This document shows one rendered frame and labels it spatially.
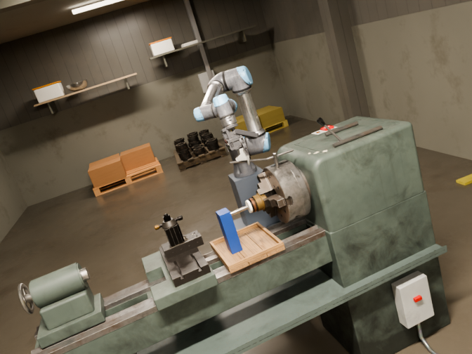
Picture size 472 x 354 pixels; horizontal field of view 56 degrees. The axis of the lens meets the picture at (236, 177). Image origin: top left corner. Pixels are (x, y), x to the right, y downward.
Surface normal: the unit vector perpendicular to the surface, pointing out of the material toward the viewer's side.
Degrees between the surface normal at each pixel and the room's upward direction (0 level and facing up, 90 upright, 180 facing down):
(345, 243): 90
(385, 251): 90
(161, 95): 90
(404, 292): 90
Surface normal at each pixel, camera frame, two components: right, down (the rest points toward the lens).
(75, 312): 0.31, 0.19
